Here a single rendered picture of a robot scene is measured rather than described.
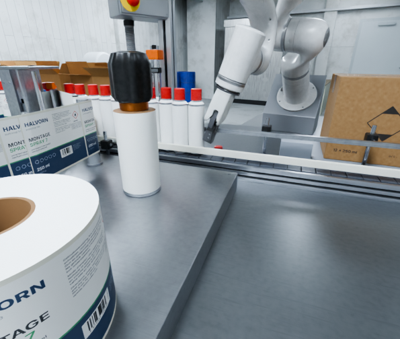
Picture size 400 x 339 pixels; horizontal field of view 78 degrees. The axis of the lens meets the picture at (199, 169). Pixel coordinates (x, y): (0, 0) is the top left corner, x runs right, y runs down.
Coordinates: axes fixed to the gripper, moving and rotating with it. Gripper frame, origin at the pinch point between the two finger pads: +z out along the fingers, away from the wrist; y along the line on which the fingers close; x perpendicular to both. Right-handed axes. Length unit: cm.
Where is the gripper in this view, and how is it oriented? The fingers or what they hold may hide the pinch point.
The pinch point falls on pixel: (209, 136)
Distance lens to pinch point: 80.0
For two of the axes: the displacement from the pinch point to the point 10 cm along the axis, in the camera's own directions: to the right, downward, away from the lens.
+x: 8.9, 4.4, -1.4
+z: -3.3, 8.2, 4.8
